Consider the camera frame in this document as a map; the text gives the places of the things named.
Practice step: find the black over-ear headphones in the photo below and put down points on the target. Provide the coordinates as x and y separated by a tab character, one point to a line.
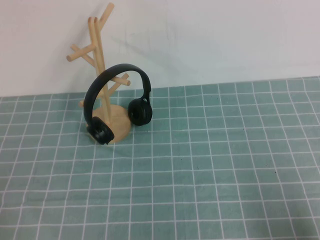
117	67

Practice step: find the wooden branch headphone stand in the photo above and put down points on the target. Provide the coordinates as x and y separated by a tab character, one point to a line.
99	50

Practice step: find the green white checked tablecloth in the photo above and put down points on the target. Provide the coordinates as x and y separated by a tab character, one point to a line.
200	175

